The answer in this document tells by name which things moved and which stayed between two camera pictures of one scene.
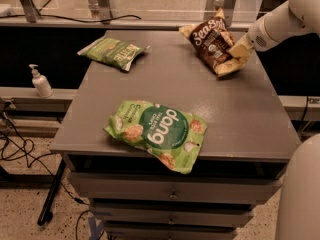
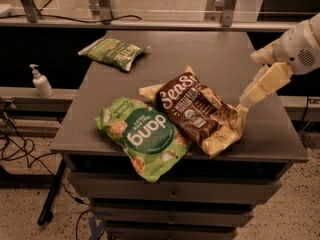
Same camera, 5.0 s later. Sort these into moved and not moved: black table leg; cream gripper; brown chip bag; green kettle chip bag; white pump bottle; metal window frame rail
Moved: cream gripper; brown chip bag
Not moved: white pump bottle; metal window frame rail; black table leg; green kettle chip bag
